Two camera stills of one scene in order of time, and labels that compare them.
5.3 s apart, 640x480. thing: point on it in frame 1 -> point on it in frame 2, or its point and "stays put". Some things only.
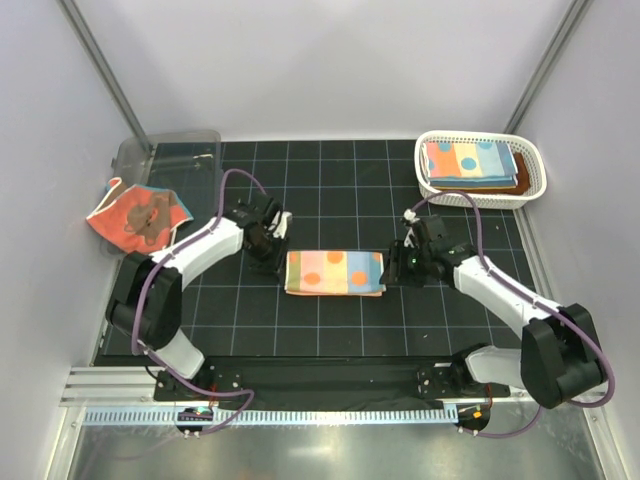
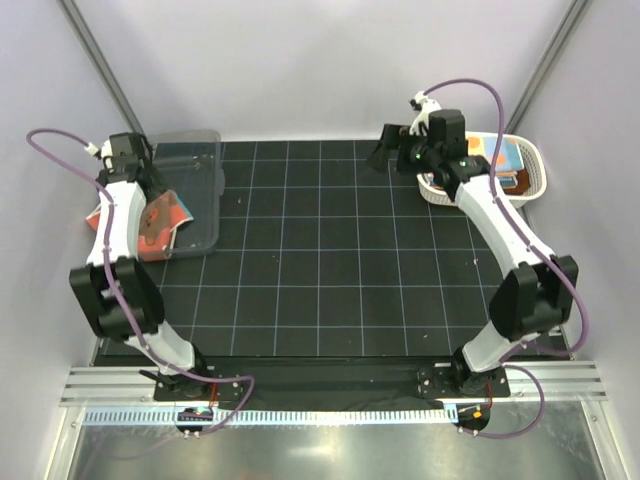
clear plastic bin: (188, 163) stays put
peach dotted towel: (345, 273) -> (509, 158)
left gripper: (275, 264) -> (159, 185)
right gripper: (395, 270) -> (393, 139)
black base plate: (327, 383) stays put
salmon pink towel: (135, 219) stays put
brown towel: (523, 184) stays put
